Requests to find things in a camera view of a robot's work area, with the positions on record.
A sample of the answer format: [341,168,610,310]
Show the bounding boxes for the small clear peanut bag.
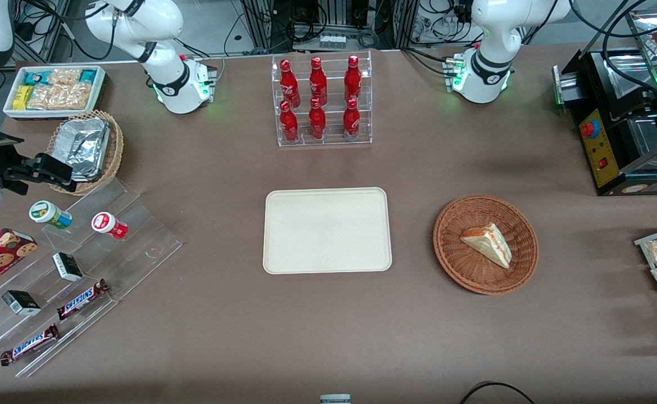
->
[48,68,83,86]

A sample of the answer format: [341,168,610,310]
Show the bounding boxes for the steel warmer pan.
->
[603,53,657,107]
[625,115,657,164]

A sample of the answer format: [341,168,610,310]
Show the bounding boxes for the large clear peanut bag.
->
[27,82,93,111]

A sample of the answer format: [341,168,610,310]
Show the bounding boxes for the round brown wicker basket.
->
[433,195,540,296]

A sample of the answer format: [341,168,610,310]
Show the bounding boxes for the red cola bottle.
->
[280,59,302,108]
[343,98,362,140]
[308,56,329,106]
[344,54,362,104]
[308,98,327,141]
[279,100,300,143]

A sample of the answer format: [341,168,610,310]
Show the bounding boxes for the oval light wicker basket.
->
[47,110,125,196]

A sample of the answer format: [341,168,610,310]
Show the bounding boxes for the red lidded cup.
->
[91,212,129,241]

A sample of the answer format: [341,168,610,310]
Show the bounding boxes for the small black box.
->
[52,252,84,283]
[1,290,42,316]

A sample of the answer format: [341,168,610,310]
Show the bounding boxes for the yellow snack packet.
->
[12,85,35,111]

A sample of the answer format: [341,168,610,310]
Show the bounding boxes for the clear acrylic step display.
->
[0,176,185,378]

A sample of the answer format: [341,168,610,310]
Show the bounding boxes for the green lidded cup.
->
[29,200,74,231]

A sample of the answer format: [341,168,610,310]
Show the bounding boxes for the clear acrylic bottle rack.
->
[271,49,373,148]

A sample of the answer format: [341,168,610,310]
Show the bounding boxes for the black food warmer machine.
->
[552,8,657,197]

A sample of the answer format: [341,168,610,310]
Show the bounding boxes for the white plastic snack bin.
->
[3,65,107,121]

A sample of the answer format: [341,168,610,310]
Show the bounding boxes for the aluminium frame post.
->
[36,0,74,63]

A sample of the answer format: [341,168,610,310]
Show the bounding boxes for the triangular sandwich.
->
[460,223,513,270]

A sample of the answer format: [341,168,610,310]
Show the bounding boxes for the beige rectangular tray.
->
[263,187,393,275]

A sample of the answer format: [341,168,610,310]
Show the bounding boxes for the black looped cable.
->
[458,381,537,404]

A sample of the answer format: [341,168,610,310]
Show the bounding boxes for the stacked aluminium foil trays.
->
[53,117,112,182]

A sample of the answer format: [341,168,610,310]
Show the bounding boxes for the brown Snickers bar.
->
[56,278,111,322]
[0,323,61,367]

